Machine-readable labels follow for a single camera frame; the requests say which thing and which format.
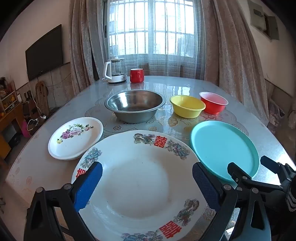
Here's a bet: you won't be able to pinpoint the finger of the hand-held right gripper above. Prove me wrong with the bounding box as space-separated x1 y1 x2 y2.
260 156 296 183
227 162 286 193

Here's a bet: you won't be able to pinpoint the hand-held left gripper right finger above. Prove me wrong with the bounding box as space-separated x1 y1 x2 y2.
192 162 272 241

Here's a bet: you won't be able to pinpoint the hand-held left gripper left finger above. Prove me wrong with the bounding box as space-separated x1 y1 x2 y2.
24 161 103 241

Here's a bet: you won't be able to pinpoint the teal plastic plate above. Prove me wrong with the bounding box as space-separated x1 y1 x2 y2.
190 120 260 183

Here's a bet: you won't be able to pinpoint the small white floral plate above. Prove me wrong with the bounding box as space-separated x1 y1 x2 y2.
48 117 104 161

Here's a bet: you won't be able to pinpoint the large white dragon print plate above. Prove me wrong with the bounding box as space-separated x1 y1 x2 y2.
71 130 207 241

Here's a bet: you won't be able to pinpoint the red plastic bowl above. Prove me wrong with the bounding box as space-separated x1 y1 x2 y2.
199 92 229 115

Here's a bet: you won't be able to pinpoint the yellow plastic bowl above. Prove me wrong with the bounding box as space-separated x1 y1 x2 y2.
170 95 206 118

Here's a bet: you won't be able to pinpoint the stainless steel bowl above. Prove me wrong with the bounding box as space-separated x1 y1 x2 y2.
104 90 166 124

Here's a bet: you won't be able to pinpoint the grey plastic bags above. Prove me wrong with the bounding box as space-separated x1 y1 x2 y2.
268 97 287 130

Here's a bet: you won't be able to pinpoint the wooden cabinet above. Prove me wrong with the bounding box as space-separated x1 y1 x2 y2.
0 104 26 158

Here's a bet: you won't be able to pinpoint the white glass electric kettle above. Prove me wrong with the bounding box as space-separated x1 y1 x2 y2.
103 57 127 84

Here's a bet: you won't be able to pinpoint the beige velvet curtain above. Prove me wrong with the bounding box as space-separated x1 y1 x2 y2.
69 0 109 95
201 0 270 127

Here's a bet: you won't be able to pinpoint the red mug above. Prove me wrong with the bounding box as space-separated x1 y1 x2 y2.
129 68 145 83

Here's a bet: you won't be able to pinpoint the wooden shelf rack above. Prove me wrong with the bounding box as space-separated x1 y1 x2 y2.
0 76 23 114

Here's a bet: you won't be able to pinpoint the white sheer curtain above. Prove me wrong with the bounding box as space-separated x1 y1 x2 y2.
107 0 206 80

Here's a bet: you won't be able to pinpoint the barred window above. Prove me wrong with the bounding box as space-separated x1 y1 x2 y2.
102 0 201 58

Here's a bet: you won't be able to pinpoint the black white striped strap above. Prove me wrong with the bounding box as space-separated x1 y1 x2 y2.
287 186 296 212

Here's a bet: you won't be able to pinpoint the white power cable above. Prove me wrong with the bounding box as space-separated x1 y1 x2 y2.
26 115 47 130

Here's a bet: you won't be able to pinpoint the grey wall electrical box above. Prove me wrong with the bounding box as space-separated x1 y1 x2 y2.
251 7 280 41

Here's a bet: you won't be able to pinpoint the black wall television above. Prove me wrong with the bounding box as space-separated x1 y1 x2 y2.
25 24 64 81

